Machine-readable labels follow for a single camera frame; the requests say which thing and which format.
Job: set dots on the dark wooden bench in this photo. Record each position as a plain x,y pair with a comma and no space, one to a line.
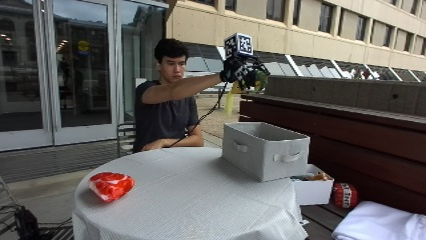
354,140

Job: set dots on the white marker cube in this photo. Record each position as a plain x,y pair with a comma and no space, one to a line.
238,44

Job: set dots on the white tablecloth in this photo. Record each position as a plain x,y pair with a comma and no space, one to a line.
190,196

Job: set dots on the grey fabric storage box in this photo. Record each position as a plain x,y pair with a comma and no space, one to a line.
265,150

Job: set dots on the beige building with windows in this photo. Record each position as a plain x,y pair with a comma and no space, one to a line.
310,30

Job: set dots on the white folded cloth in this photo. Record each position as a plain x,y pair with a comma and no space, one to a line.
380,221

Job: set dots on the the person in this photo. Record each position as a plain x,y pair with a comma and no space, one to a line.
161,113

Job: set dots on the white open box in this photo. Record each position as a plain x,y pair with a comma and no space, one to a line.
312,190

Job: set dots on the yellow post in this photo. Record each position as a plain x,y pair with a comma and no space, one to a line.
230,98

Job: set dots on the red striped soft toy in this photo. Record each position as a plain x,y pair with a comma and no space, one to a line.
344,195

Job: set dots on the glass door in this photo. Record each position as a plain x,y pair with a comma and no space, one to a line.
79,66

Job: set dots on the red white soft toy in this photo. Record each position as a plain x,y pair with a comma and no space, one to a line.
110,185

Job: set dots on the orange brown toy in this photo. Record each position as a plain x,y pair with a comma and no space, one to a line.
319,176

